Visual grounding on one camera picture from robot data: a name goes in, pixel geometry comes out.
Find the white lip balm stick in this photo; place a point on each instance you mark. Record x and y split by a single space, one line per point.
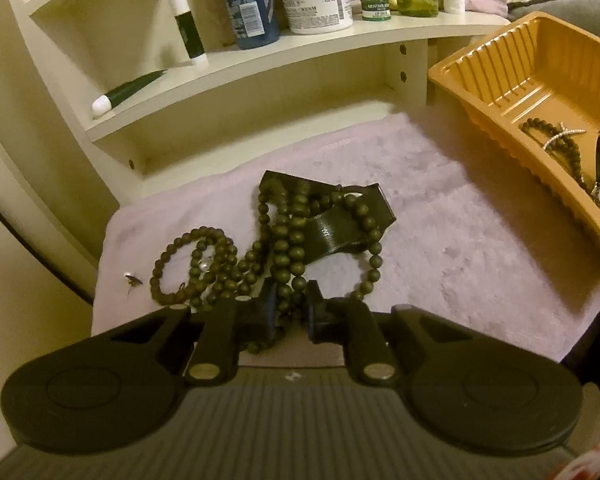
187 30

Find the small dark earring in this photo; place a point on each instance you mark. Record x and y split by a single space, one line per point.
132 280

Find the small white jar green label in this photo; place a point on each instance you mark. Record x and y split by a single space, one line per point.
375 6

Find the grey sofa cushion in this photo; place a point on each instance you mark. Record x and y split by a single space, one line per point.
555 5

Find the cream shelf unit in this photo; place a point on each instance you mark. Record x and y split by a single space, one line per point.
280 55

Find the white cream jar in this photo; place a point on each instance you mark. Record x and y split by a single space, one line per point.
317 5

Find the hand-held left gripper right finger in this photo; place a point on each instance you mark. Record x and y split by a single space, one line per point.
312 310

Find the black plastic clip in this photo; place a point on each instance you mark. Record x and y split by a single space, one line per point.
330 232

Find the orange plastic tray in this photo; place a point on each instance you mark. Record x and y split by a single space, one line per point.
505 75

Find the green tube white cap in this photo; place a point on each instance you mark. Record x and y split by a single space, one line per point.
130 91

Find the pale purple towel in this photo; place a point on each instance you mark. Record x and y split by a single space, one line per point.
455 260

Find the blue spray bottle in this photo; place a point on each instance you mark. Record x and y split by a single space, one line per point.
250 10

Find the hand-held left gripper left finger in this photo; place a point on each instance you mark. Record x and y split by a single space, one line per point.
267 305

